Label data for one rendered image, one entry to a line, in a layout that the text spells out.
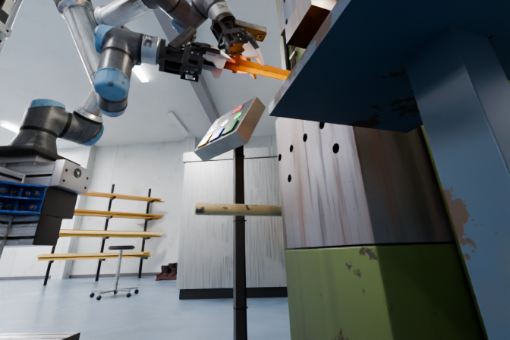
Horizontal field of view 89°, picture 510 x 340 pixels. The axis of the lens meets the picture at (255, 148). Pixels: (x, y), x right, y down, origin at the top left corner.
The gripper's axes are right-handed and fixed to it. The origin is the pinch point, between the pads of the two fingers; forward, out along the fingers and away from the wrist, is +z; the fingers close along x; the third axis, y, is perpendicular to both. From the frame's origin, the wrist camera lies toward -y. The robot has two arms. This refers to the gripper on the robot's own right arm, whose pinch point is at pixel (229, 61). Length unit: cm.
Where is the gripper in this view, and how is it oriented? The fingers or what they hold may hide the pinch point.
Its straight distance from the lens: 84.1
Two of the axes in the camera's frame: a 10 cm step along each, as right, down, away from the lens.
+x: 3.4, -3.6, -8.7
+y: 0.2, 9.3, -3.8
